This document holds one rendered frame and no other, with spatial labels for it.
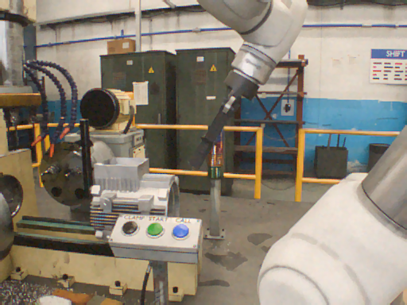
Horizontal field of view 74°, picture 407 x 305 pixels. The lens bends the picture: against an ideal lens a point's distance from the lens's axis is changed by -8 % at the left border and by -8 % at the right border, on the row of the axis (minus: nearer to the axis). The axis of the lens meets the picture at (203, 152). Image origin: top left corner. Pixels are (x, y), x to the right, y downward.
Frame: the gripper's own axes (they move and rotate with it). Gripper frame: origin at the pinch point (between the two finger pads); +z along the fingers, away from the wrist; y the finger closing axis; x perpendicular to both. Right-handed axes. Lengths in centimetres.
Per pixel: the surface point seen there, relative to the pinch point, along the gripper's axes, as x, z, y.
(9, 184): -48, 43, -7
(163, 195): -2.7, 13.4, 1.5
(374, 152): 232, -58, -431
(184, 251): 7.1, 12.5, 20.4
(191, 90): -65, 6, -310
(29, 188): -47, 47, -17
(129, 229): -3.6, 15.5, 19.1
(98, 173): -20.5, 18.8, -0.6
